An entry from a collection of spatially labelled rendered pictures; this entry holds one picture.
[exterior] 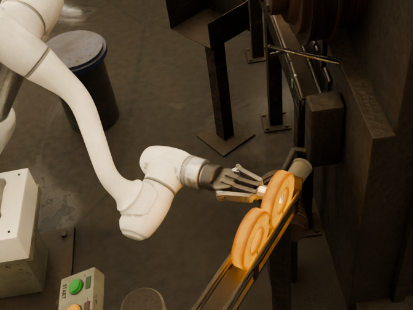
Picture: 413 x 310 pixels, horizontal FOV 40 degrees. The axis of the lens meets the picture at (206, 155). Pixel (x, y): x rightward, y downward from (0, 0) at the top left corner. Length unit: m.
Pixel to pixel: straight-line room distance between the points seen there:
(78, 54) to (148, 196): 1.23
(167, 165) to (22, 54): 0.48
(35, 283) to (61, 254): 0.19
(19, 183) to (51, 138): 0.87
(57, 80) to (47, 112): 1.59
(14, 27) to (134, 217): 0.57
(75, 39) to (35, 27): 1.25
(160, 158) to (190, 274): 0.74
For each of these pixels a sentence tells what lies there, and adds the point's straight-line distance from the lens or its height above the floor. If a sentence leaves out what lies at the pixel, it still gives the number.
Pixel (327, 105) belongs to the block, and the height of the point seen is 0.80.
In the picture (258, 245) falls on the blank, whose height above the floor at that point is 0.69.
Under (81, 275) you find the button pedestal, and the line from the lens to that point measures 1.59.
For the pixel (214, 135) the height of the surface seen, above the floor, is 0.01.
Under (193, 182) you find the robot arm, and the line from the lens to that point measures 1.58.
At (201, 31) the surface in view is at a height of 0.60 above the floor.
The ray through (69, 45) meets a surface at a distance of 2.73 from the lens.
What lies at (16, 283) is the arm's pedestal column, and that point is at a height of 0.11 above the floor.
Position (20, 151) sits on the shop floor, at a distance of 2.93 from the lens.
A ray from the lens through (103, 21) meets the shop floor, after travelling 3.67.
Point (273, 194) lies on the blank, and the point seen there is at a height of 0.77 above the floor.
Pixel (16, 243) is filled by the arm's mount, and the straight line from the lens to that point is 1.95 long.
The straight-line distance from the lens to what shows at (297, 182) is 1.55.
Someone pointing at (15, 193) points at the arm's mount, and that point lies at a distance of 2.06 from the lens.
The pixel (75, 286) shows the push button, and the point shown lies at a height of 0.61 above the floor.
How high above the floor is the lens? 1.88
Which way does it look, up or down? 46 degrees down
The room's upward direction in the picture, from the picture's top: 9 degrees counter-clockwise
